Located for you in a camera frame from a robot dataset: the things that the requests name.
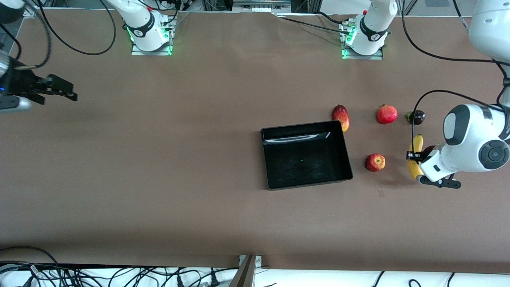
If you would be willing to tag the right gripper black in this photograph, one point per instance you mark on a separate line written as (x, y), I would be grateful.
(20, 84)

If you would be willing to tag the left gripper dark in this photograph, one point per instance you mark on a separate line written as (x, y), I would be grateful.
(414, 156)

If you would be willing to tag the yellow banana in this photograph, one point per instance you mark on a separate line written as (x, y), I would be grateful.
(417, 143)

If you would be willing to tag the black plastic tray box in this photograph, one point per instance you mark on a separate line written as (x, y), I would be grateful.
(306, 159)

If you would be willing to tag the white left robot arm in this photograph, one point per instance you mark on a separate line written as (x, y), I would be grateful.
(474, 131)

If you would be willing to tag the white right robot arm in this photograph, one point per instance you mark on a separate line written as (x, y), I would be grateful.
(143, 24)

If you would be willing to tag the metal connector box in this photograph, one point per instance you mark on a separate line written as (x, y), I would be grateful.
(261, 4)

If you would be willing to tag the dark purple eggplant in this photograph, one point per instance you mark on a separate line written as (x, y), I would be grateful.
(417, 117)

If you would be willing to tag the red apple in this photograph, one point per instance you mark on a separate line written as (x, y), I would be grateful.
(375, 162)

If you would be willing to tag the red pomegranate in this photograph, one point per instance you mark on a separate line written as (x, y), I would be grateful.
(387, 114)

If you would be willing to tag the red yellow mango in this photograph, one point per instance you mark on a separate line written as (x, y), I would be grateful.
(341, 116)

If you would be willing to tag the aluminium profile bar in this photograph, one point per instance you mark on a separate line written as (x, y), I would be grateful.
(244, 275)

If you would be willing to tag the black power plug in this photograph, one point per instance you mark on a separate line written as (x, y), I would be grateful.
(214, 279)
(179, 281)

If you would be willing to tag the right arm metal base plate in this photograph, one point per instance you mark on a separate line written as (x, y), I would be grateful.
(137, 50)

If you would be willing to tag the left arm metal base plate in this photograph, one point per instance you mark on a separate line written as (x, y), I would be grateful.
(374, 56)

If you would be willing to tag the metal corner bracket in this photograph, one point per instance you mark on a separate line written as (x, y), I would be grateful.
(259, 261)

